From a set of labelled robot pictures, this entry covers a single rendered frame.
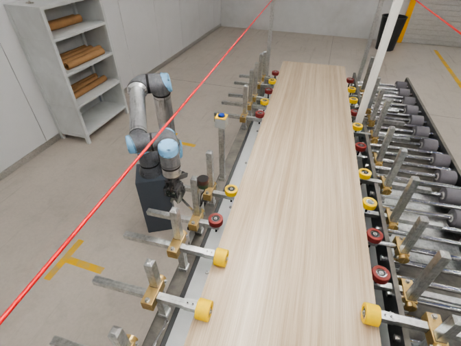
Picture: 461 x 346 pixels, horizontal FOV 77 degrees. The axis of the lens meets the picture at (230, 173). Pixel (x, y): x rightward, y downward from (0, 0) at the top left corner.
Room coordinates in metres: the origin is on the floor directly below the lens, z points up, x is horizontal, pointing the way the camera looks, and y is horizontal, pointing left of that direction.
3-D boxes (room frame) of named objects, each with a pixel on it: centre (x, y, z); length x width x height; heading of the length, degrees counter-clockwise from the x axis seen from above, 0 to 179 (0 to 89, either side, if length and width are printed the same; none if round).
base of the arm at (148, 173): (1.81, 0.64, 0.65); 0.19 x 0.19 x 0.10
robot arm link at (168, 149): (1.06, 0.28, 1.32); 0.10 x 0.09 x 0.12; 14
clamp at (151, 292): (0.61, 0.31, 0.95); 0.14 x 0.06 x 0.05; 166
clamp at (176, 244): (0.85, 0.25, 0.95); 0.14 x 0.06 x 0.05; 166
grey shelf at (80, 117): (3.57, 1.89, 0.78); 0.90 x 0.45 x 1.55; 162
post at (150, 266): (0.63, 0.31, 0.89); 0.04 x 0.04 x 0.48; 76
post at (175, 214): (0.87, 0.25, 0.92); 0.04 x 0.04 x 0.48; 76
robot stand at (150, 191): (1.81, 0.64, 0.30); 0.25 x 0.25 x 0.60; 12
